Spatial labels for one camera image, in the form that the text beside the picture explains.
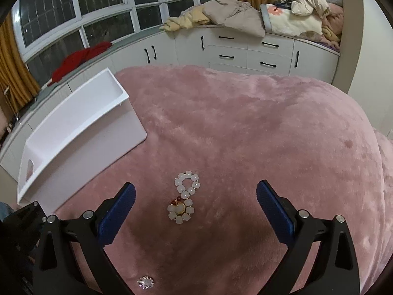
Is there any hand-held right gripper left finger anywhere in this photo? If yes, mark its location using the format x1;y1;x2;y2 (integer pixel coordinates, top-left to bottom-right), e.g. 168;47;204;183
32;182;136;295

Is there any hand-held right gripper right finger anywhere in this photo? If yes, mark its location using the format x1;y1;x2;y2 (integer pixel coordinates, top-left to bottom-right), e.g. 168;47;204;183
256;180;360;295

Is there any white square bead bracelet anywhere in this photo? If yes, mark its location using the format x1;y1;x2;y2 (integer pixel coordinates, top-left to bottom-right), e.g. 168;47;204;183
167;171;201;224

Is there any silver snowflake charm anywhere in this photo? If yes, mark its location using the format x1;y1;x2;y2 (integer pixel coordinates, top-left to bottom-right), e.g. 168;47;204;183
137;277;154;291

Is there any white plastic bin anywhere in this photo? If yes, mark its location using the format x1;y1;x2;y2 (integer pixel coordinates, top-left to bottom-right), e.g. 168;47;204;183
0;68;147;214

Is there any blue denim clothing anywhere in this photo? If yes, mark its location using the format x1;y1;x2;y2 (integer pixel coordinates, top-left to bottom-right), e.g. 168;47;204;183
0;201;14;222

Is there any pink plush blanket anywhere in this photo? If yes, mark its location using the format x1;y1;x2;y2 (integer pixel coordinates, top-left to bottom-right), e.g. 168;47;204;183
55;64;393;295

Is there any red cloth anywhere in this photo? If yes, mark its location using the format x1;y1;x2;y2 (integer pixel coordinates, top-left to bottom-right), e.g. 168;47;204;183
47;41;112;87

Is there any white window seat cabinet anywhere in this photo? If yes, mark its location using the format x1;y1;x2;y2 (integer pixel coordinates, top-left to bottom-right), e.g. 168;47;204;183
0;26;341;166

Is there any cream flower print pillow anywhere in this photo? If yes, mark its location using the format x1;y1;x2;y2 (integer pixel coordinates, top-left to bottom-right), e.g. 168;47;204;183
260;4;330;37

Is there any pink fleece bundle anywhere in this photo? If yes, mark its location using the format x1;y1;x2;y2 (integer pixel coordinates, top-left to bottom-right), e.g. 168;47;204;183
321;3;344;50

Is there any pile of beige clothes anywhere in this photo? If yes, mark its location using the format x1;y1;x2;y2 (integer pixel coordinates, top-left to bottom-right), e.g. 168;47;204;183
203;0;266;37

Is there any yellow cloth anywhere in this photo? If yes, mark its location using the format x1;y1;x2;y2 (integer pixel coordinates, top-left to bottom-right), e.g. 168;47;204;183
160;6;212;32

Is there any white framed bay window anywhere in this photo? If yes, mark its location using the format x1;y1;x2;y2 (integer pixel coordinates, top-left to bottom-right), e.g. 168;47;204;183
11;0;243;65

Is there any white crumpled clothing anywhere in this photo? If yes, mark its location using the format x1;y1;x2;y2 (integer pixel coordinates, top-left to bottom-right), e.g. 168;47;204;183
273;0;330;16

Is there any row of black cabinet handles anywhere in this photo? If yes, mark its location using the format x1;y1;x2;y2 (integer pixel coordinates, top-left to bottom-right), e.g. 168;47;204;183
144;35;300;68

